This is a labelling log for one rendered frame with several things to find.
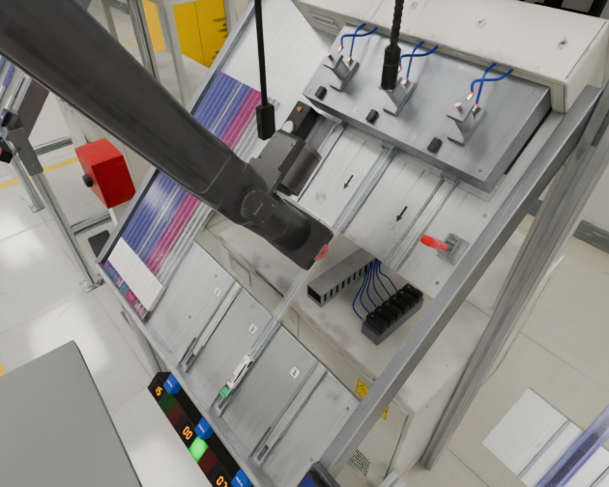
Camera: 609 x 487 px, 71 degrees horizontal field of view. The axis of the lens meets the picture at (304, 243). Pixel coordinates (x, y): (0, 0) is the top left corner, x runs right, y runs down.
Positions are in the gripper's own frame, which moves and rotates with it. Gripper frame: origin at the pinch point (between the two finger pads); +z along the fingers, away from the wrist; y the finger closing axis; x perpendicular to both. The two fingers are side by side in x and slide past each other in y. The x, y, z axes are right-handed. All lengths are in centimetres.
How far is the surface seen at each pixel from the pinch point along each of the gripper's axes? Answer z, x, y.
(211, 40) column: 149, -81, 294
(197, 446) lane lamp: 5.7, 40.4, 0.0
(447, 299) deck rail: -0.8, -4.9, -20.6
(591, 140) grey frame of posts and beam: 1.1, -32.7, -22.8
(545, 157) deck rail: -2.8, -26.6, -20.4
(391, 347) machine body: 35.3, 8.6, -8.3
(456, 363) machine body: 39.7, 3.0, -20.1
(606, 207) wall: 164, -90, -12
